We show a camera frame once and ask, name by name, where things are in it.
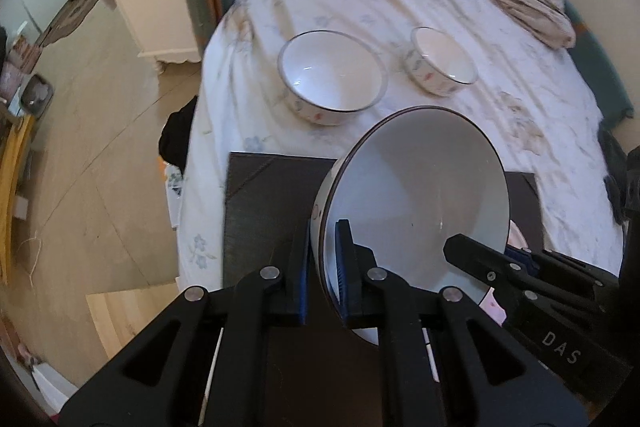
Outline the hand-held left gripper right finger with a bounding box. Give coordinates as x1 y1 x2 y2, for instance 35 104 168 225
334 218 591 427

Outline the yellow rack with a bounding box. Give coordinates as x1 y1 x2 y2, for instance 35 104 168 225
0 112 38 283

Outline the grey plastic bin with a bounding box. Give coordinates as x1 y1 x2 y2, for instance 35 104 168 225
19 73 55 116

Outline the patterned floor rug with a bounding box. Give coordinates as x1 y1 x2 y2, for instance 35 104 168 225
37 0 103 48

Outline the dark green cloth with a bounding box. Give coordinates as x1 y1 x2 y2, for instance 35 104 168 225
596 122 633 180

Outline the white leaf-print bowl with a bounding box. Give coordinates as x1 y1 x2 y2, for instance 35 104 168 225
309 106 512 347
404 26 479 96
276 30 390 126

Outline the dark brown mat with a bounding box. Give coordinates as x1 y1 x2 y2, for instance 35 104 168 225
222 151 545 427

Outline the black cloth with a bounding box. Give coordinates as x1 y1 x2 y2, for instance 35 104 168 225
159 97 198 165

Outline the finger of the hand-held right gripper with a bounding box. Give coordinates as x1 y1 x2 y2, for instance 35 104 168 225
505 246 621 288
443 233 538 303

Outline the white cord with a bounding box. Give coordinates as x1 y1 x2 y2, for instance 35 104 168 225
20 232 47 289

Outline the white nightstand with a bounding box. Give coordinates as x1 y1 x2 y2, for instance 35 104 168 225
81 0 203 75

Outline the light wooden board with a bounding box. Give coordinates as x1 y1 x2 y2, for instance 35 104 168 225
85 284 181 363

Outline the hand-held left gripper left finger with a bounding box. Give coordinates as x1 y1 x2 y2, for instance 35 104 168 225
57 219 311 427

